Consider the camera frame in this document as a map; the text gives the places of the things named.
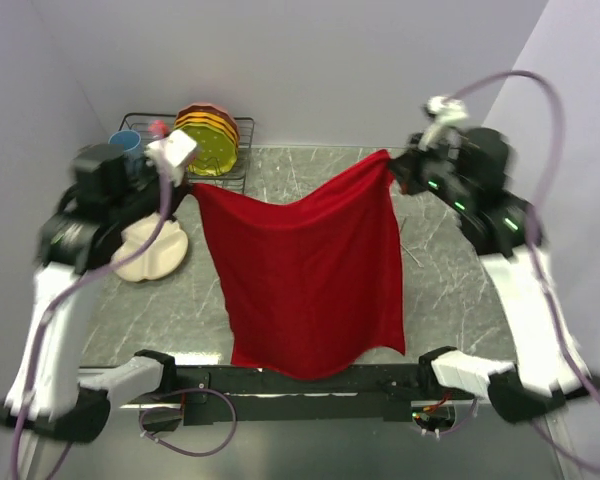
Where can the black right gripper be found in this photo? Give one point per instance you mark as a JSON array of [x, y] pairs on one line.
[[404, 164]]

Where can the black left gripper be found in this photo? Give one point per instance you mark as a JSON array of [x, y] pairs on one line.
[[178, 194]]

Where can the red cloth napkin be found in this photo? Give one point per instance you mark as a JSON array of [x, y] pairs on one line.
[[312, 285]]

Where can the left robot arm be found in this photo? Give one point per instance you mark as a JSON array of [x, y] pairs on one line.
[[75, 254]]

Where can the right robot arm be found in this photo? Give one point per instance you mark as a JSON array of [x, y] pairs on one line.
[[470, 177]]

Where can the blue plastic cup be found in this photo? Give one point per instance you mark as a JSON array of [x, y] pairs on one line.
[[133, 149]]

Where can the cream divided plate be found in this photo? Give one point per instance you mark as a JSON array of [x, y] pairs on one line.
[[162, 257]]

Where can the yellow-green dotted plate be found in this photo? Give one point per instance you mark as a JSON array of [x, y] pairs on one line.
[[216, 154]]

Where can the orange striped plate stack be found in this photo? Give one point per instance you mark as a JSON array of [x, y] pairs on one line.
[[211, 115]]

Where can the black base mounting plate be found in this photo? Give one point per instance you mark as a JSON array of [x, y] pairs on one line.
[[385, 391]]

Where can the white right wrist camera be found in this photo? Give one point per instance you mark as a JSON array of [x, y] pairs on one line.
[[445, 113]]

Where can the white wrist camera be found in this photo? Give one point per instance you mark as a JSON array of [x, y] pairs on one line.
[[445, 113], [172, 155]]

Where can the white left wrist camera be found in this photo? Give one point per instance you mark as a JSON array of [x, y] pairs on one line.
[[172, 155]]

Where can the black wire dish rack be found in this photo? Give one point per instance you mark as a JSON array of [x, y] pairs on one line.
[[235, 180]]

